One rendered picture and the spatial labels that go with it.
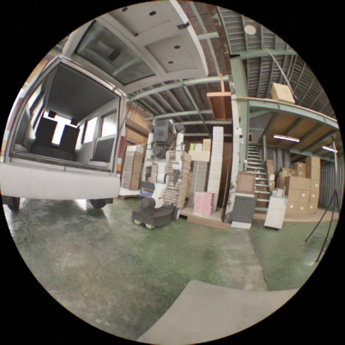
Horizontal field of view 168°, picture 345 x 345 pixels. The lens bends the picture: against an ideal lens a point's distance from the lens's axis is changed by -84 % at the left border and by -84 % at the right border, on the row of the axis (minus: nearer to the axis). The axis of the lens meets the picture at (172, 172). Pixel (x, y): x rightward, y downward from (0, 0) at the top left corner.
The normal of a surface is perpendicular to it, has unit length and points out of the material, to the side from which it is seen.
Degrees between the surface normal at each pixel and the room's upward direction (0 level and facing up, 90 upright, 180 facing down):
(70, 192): 95
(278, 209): 90
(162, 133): 105
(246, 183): 90
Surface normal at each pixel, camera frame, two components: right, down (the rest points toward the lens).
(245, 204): -0.44, -0.11
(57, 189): 0.87, 0.14
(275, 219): -0.75, -0.14
